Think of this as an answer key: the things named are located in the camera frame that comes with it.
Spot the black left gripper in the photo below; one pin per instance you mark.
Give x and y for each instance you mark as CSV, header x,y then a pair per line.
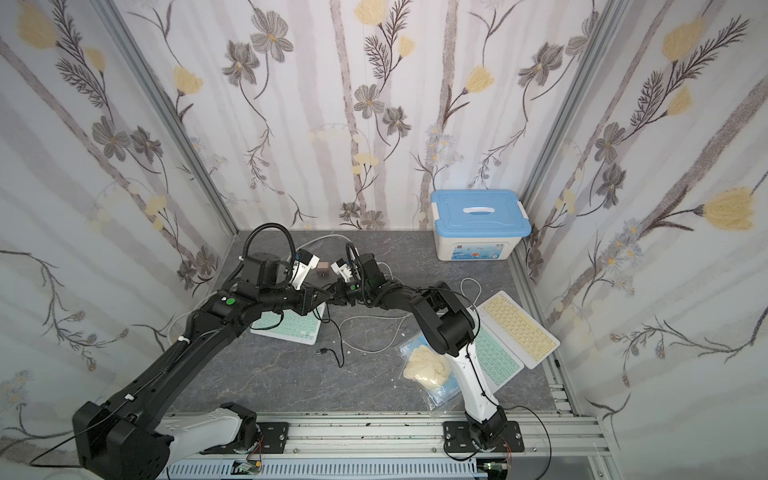
x,y
309,294

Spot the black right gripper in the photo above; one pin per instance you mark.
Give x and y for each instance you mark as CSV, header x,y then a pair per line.
x,y
352,288

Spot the green keyboard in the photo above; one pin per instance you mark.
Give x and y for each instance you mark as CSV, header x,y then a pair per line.
x,y
498,363
289,326

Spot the pink USB charger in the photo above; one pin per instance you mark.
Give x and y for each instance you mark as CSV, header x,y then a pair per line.
x,y
323,269

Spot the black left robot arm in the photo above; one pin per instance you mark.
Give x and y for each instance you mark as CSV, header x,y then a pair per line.
x,y
127,437

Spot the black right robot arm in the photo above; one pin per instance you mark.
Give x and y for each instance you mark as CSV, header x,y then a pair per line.
x,y
446,324

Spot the bag of gloves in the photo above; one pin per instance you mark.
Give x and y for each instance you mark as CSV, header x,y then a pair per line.
x,y
443,378

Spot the blue lid storage box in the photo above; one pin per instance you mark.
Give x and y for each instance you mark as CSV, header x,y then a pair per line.
x,y
477,225

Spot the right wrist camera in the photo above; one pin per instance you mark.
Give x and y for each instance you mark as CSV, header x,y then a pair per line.
x,y
346,271

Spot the white ribbed cable duct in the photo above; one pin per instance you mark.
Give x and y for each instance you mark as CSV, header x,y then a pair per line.
x,y
324,468

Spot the yellow wireless keyboard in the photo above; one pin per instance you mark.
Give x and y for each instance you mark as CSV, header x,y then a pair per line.
x,y
526,338

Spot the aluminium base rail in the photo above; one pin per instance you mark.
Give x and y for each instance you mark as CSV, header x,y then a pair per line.
x,y
539,444

